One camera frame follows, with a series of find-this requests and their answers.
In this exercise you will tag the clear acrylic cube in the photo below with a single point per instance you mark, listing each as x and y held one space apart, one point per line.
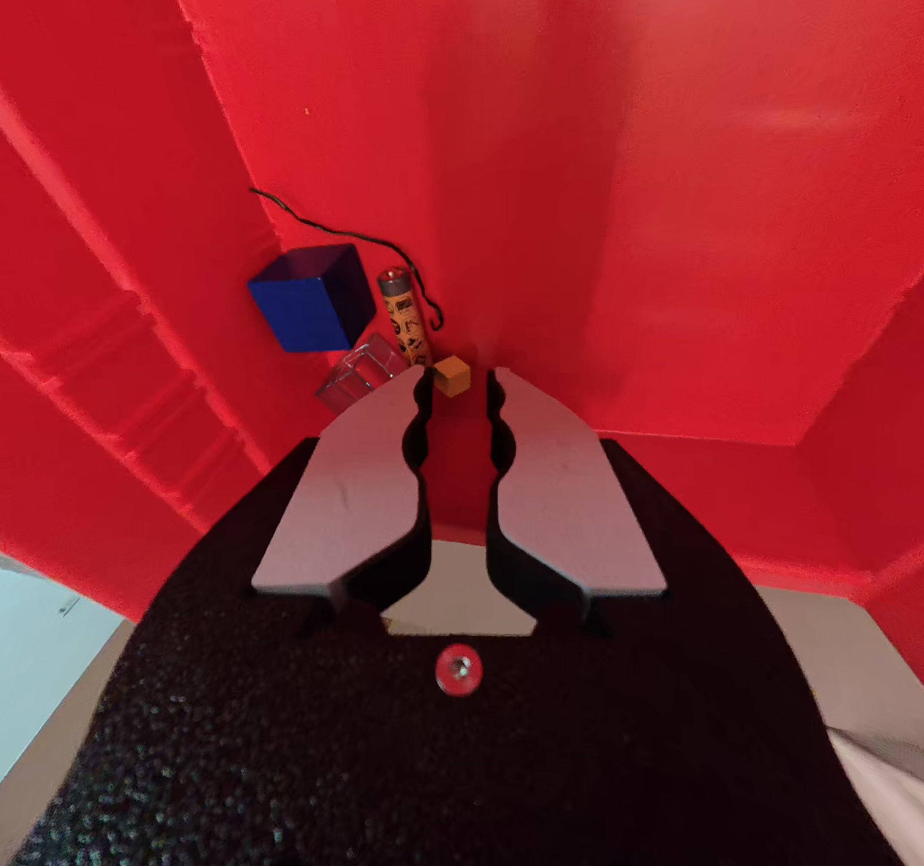
361 373

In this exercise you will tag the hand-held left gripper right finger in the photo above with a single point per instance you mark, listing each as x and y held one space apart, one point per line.
578 505

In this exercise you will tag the blue cube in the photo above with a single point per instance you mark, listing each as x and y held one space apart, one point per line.
311 296

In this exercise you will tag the red plastic bin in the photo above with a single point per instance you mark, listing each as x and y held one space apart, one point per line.
650 159

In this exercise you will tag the small brown battery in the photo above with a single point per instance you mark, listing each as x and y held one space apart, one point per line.
404 318

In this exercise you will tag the small yellow block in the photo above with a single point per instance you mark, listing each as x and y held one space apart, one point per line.
452 375

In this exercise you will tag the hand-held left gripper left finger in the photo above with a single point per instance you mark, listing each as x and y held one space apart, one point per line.
347 505

